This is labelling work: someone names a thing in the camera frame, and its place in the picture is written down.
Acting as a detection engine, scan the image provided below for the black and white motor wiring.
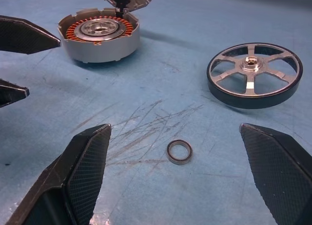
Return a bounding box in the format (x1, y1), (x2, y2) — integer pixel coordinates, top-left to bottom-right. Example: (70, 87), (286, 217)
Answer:
(112, 0), (131, 18)

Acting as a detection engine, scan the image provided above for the silver spoked rotor wheel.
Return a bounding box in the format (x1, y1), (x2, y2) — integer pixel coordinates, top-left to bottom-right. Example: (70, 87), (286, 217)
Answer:
(206, 42), (304, 110)

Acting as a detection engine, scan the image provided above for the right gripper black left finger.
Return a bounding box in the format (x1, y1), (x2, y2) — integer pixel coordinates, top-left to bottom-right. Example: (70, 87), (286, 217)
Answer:
(4, 123), (112, 225)

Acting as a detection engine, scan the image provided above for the grey motor housing with windings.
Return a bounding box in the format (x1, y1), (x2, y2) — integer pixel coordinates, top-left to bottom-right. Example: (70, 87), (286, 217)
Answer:
(58, 7), (141, 64)

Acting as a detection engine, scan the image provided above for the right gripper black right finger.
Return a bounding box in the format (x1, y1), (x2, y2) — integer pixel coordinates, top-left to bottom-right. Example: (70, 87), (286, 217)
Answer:
(239, 123), (312, 225)

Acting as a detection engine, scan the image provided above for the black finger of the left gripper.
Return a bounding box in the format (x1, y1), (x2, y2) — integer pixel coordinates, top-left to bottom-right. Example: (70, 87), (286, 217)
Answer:
(0, 15), (62, 56)
(0, 78), (30, 108)

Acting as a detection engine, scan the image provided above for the grey round motor cover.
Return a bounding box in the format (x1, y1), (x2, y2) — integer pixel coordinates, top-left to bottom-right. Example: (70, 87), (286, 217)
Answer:
(99, 0), (156, 12)

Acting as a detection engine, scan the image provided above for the small metal bearing ring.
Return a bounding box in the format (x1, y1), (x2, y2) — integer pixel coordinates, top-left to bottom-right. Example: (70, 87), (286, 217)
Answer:
(166, 139), (194, 166)

